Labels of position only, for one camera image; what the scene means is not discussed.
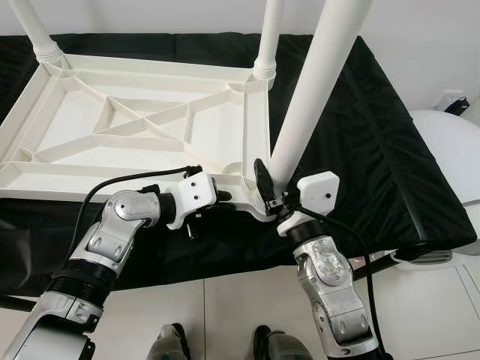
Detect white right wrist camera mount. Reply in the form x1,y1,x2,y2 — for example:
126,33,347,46
277,171,342,239

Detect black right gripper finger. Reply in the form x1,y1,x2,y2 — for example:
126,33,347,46
253,157,277,215

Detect silver robot leg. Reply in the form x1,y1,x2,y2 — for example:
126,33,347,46
251,325,316,360
146,322,192,360

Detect silver robot right leg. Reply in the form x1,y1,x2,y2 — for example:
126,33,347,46
251,325,316,360

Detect silver robot left leg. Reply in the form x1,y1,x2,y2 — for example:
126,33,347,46
146,322,192,360

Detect wall socket with black plug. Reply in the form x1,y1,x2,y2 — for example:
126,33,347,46
439,94,470,115

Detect black metal bench leg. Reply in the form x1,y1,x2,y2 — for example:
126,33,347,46
0,295,38,312
352,259,395,282

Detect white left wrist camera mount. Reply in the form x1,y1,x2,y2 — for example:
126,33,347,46
163,171,218,231

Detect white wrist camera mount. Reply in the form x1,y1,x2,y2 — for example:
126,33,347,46
163,171,218,231
277,171,342,239

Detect black quilted bench cover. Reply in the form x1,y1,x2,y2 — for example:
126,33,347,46
0,34,480,297

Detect white ribbed plastic table top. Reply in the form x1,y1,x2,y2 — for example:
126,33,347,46
0,52,275,222

